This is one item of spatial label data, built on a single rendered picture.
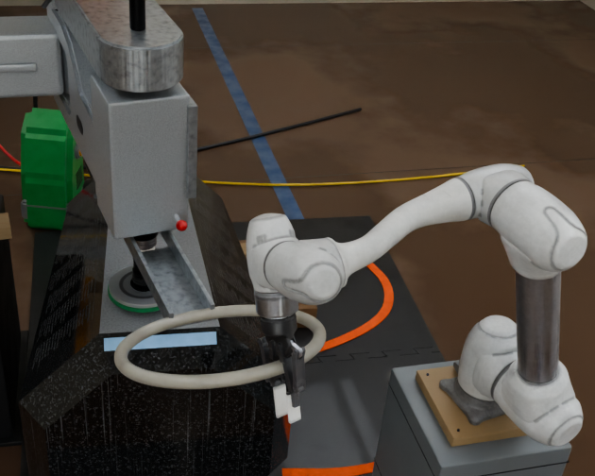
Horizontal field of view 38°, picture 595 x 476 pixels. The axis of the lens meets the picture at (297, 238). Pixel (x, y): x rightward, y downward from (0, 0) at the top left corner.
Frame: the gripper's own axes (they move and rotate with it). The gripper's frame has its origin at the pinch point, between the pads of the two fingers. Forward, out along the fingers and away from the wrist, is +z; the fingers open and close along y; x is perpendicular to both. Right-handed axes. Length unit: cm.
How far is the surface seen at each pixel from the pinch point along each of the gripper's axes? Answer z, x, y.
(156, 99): -64, -12, 59
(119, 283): -8, -13, 97
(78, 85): -68, -13, 104
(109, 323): 1, -5, 91
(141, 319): 2, -14, 87
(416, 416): 31, -62, 22
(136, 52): -76, -4, 53
